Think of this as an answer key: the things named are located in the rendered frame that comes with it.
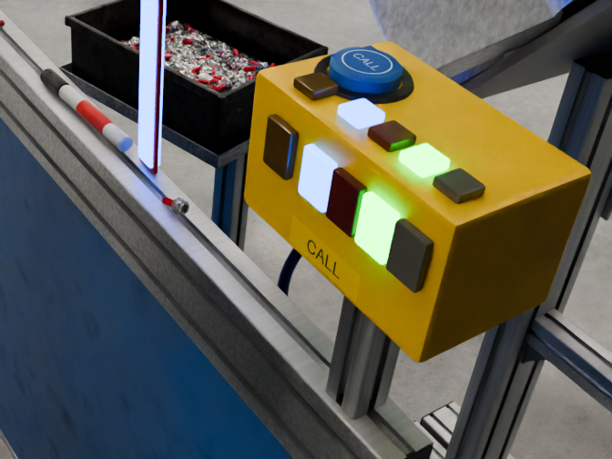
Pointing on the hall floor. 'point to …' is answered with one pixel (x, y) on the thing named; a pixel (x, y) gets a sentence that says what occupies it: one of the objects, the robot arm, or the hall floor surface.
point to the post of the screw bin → (231, 200)
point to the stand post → (497, 350)
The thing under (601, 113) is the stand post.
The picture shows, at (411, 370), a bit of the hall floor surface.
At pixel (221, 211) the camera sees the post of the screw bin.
